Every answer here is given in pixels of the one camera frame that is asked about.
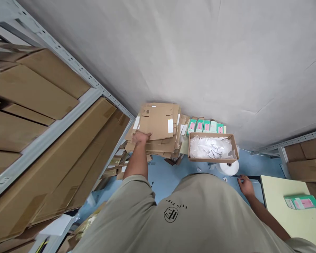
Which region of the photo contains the stack of flattened cardboard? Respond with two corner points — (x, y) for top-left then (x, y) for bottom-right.
(116, 102), (191, 181)

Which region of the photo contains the open box of plastic bags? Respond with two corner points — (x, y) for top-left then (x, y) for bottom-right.
(187, 132), (240, 162)

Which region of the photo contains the person's right hand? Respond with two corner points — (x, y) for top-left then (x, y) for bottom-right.
(238, 174), (255, 197)

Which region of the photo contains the person's body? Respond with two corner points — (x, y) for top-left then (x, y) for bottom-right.
(73, 173), (316, 253)

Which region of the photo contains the pale yellow table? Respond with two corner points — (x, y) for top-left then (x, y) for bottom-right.
(233, 174), (316, 249)

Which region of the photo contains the grey metal shelf with cartons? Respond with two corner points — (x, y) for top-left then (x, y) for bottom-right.
(250, 127), (316, 211)
(0, 0), (136, 253)

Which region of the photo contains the person's left hand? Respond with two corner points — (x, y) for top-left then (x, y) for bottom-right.
(131, 130), (152, 145)

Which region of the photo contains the white paper roll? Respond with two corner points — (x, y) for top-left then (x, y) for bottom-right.
(213, 160), (240, 176)

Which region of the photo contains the carton with white labels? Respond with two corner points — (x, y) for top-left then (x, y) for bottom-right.
(132, 103), (181, 142)

